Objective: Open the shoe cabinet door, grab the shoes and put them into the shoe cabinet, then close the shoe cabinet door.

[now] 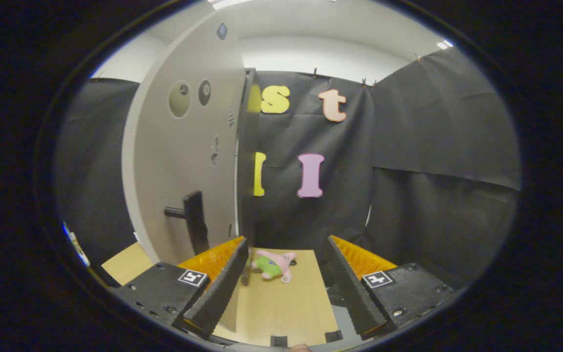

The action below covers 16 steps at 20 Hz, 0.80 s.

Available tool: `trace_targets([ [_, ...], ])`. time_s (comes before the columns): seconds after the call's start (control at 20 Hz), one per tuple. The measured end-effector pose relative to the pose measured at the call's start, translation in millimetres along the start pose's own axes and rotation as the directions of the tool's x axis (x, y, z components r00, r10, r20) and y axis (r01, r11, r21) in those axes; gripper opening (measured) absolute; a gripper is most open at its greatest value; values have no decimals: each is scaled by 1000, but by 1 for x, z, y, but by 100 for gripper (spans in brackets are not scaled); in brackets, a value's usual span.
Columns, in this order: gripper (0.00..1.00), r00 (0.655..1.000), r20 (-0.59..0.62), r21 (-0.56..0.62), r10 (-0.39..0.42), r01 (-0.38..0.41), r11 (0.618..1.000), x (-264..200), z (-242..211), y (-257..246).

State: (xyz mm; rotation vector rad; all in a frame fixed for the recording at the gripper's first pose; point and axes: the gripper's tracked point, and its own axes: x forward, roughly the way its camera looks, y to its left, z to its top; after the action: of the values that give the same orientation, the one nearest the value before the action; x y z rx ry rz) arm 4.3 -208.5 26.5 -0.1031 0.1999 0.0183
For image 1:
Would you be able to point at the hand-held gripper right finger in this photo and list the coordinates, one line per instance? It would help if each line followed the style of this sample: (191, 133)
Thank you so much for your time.
(355, 298)

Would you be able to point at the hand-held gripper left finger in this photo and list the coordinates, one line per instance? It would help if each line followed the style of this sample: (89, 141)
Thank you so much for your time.
(223, 293)

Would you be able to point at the grey shoe cabinet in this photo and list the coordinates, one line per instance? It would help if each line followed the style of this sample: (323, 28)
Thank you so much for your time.
(247, 195)

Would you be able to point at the white shoe cabinet door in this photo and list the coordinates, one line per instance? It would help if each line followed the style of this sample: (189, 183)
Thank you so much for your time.
(184, 156)

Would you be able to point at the pink plush toy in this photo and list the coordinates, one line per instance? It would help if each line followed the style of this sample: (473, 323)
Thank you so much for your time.
(274, 264)

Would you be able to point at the black backdrop cloth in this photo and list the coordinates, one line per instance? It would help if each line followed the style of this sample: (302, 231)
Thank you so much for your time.
(433, 195)

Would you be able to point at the small ceiling light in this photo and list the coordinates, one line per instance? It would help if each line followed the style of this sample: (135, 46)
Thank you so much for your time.
(444, 44)

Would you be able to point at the long ceiling light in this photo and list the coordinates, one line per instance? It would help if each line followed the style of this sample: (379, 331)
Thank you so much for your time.
(227, 3)

